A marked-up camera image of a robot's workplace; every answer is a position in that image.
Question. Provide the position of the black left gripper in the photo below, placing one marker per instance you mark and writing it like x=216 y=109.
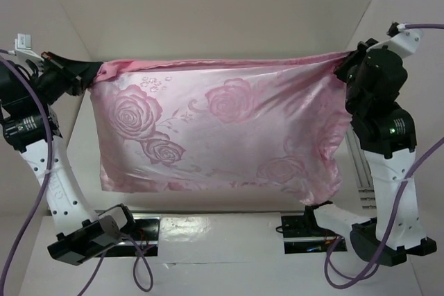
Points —
x=78 y=74

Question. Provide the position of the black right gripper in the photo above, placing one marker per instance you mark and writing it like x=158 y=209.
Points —
x=352 y=66

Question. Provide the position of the pink satin pillowcase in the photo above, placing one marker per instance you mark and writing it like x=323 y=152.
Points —
x=194 y=125

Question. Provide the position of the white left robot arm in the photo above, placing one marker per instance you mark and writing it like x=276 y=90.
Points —
x=29 y=87

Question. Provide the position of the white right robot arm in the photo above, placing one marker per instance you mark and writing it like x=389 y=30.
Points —
x=389 y=145

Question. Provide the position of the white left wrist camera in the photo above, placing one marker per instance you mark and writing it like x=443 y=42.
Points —
x=24 y=48

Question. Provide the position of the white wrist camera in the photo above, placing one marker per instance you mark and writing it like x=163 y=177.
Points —
x=24 y=48
x=402 y=41

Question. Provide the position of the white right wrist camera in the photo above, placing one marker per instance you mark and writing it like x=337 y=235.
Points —
x=402 y=41

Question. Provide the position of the aluminium frame rail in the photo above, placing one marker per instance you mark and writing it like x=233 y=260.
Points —
x=362 y=172

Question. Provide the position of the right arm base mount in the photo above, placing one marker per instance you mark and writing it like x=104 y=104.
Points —
x=298 y=238

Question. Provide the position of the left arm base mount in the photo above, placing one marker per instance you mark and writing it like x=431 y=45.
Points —
x=146 y=234

